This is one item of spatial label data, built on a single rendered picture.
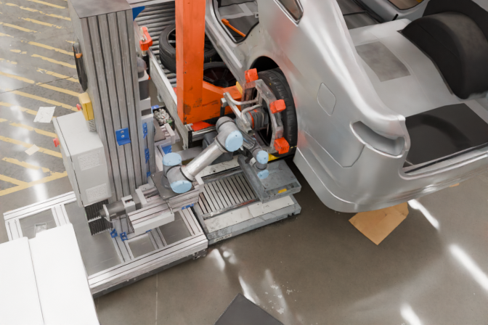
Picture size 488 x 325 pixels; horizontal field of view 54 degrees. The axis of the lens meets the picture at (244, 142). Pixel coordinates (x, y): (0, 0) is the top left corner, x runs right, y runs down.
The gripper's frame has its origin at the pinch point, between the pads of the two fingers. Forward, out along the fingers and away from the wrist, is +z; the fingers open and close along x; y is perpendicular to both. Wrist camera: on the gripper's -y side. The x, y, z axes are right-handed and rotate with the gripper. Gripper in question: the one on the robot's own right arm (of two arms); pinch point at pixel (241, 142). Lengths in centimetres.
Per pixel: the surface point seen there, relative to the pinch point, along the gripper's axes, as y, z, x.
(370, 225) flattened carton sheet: -82, -56, -101
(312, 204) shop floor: -83, -19, -67
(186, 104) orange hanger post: -8, 60, 18
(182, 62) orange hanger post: 31, 61, 21
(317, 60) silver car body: 79, -22, -31
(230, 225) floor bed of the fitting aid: -75, -16, 10
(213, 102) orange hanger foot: -15, 61, -6
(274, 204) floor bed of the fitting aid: -75, -12, -33
